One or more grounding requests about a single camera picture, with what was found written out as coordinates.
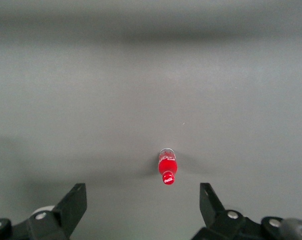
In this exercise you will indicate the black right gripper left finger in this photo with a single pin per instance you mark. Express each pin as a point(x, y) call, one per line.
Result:
point(70, 207)

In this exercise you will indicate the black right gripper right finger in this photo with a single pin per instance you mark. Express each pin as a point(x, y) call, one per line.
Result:
point(213, 210)

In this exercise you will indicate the red cola bottle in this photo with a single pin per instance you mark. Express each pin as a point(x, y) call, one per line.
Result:
point(167, 166)

